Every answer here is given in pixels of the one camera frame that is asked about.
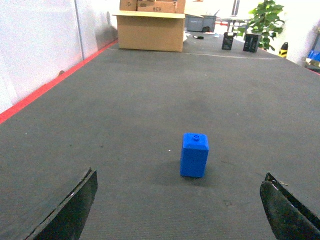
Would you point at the large open cardboard box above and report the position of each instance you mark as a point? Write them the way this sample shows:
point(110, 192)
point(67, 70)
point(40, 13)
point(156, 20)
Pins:
point(151, 31)

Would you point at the yellow black striped cone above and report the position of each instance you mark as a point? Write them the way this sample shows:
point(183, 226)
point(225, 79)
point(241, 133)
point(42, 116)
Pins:
point(284, 50)

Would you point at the grey plastic crate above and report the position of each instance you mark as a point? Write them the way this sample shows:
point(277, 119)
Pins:
point(205, 23)

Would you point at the small stacked cardboard box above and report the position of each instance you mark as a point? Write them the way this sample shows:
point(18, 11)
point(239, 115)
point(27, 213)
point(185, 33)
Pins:
point(156, 6)

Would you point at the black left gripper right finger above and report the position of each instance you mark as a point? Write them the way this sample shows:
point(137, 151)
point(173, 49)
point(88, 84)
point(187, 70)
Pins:
point(288, 218)

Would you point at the black stand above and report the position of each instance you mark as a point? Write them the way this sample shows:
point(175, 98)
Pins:
point(227, 42)
point(251, 42)

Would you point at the blue rectangular plastic part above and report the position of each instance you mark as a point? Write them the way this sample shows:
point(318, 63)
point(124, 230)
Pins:
point(194, 155)

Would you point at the right black stand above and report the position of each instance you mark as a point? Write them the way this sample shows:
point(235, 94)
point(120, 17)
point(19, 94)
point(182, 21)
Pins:
point(251, 42)

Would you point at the green potted plant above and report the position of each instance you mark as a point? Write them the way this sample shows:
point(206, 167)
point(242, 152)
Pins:
point(265, 21)

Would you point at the left black stand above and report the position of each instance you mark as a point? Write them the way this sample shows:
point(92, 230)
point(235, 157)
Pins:
point(227, 42)

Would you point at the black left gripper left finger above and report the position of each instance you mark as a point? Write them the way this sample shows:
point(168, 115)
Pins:
point(68, 219)

